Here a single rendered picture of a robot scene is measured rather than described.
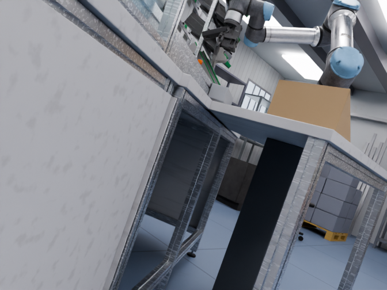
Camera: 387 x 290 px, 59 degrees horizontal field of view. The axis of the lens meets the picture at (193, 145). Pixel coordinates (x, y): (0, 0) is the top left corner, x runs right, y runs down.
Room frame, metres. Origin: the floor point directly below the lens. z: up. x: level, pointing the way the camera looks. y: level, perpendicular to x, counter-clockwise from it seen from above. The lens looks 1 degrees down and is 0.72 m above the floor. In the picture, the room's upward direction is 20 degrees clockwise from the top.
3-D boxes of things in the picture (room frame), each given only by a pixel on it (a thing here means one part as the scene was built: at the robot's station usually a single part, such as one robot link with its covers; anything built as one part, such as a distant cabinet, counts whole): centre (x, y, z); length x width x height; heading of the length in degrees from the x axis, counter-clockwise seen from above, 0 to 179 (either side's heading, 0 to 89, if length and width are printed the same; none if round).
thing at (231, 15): (1.54, 0.02, 1.29); 0.08 x 0.08 x 0.05
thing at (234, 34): (1.53, 0.01, 1.21); 0.09 x 0.08 x 0.12; 77
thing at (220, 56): (1.52, 0.02, 1.11); 0.06 x 0.03 x 0.09; 77
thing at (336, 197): (5.55, -2.18, 0.55); 1.10 x 0.74 x 1.09; 48
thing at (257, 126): (1.38, -0.34, 0.84); 0.90 x 0.70 x 0.03; 139
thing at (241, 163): (5.19, -0.90, 0.33); 0.97 x 0.80 x 0.67; 135
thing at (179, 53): (1.26, 0.06, 0.91); 0.89 x 0.06 x 0.11; 167
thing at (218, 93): (1.43, -0.04, 0.93); 0.21 x 0.07 x 0.06; 167
